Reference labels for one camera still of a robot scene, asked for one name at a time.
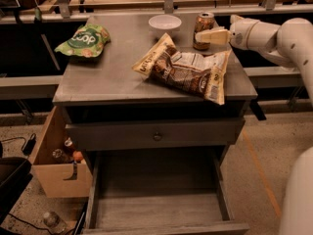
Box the grey cabinet with drawers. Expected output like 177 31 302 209
54 12 256 235

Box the black office chair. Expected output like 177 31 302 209
0 143 32 224

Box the green rice chip bag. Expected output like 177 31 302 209
55 23 111 58

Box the orange fruit in box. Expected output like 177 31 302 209
72 151 83 163

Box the clear plastic water bottle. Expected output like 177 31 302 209
43 211 67 235

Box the orange soda can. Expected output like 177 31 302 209
193 12 215 51

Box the brown chip bag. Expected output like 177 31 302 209
132 33 231 105

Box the white bowl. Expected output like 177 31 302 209
149 14 182 38

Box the cardboard box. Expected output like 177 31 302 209
29 107 92 198

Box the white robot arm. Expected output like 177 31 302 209
195 15 313 235

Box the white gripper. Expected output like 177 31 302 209
195 15 258 50

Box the black power adapter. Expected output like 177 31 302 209
22 133 36 156

